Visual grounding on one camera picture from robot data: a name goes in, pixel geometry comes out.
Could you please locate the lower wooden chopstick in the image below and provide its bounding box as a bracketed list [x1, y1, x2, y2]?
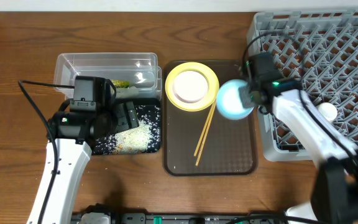
[193, 102, 216, 166]

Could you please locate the light blue bowl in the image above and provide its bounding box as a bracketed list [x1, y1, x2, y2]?
[216, 79, 254, 120]

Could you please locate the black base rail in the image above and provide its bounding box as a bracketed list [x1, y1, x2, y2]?
[71, 203, 291, 224]

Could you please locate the black waste tray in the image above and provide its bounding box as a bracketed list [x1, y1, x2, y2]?
[90, 98, 162, 156]

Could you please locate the green snack wrapper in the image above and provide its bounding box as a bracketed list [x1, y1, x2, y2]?
[111, 80, 130, 88]

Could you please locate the wooden chopstick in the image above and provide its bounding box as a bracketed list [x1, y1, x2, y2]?
[193, 102, 216, 166]
[193, 101, 216, 157]

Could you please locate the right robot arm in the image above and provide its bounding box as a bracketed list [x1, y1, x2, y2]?
[238, 78, 358, 223]

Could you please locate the upper wooden chopstick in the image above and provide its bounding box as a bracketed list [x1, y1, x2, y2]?
[193, 101, 216, 157]

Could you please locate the grey dishwasher rack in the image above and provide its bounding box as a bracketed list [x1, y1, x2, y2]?
[247, 8, 358, 145]

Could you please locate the brown serving tray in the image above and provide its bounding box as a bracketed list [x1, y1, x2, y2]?
[162, 59, 259, 177]

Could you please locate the white cup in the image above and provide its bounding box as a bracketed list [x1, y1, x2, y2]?
[317, 103, 338, 123]

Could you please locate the clear plastic bin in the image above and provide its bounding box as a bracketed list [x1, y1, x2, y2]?
[54, 52, 162, 100]

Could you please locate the yellow plate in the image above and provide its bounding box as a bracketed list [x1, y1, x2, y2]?
[165, 62, 219, 112]

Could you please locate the rice and peanut waste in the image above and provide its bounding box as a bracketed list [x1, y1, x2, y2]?
[92, 105, 161, 155]

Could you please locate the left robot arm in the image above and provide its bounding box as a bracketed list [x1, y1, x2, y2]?
[27, 99, 117, 223]

